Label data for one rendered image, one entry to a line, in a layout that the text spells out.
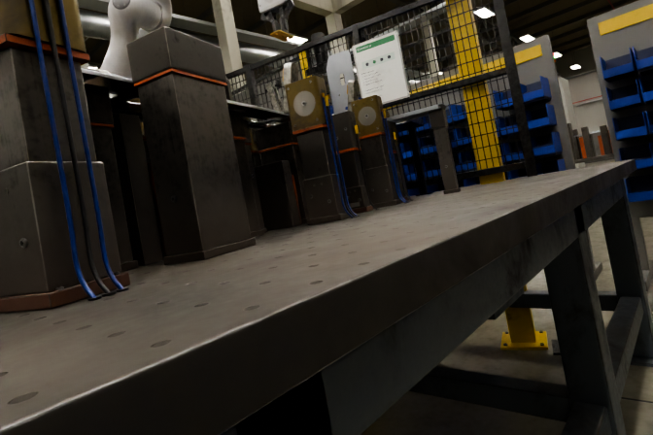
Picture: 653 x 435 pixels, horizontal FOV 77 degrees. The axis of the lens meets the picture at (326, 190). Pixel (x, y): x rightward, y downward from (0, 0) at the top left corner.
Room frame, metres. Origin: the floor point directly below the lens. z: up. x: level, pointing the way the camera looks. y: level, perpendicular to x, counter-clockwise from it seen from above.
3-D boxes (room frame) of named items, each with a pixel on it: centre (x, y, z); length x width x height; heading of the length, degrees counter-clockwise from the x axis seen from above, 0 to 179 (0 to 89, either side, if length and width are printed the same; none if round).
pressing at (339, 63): (1.68, -0.14, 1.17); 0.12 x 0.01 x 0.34; 64
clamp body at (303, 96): (1.00, -0.01, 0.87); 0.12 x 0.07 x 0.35; 64
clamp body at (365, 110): (1.30, -0.19, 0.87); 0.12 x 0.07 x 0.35; 64
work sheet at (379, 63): (1.90, -0.35, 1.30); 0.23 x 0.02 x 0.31; 64
